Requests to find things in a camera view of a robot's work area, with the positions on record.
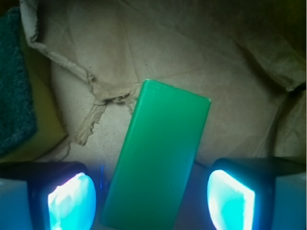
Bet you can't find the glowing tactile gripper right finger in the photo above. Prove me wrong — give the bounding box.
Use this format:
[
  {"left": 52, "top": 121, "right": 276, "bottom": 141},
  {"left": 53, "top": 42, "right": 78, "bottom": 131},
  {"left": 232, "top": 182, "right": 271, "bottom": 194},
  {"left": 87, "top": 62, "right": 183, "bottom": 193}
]
[{"left": 207, "top": 157, "right": 307, "bottom": 230}]

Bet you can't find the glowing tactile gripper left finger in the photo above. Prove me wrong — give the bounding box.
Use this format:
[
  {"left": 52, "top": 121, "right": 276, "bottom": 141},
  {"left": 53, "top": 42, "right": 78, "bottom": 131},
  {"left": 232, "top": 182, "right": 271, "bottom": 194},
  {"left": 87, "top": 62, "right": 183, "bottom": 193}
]
[{"left": 0, "top": 161, "right": 96, "bottom": 230}]

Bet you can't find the green rectangular block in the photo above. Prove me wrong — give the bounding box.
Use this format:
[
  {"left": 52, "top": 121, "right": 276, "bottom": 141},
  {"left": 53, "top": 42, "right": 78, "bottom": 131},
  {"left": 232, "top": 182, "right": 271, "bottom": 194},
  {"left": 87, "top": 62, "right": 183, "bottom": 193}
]
[{"left": 100, "top": 80, "right": 211, "bottom": 230}]

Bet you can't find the green and yellow scrub sponge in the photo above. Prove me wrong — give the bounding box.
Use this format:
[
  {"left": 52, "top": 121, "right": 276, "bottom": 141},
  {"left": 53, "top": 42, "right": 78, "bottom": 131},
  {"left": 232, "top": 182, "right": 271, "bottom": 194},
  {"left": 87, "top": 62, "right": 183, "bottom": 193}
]
[{"left": 0, "top": 6, "right": 67, "bottom": 162}]

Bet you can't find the brown paper-lined bin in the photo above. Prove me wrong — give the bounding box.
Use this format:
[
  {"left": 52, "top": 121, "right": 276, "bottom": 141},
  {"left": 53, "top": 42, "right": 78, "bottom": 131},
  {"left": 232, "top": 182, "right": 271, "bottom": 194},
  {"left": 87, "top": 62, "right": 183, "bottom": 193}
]
[{"left": 19, "top": 0, "right": 307, "bottom": 168}]

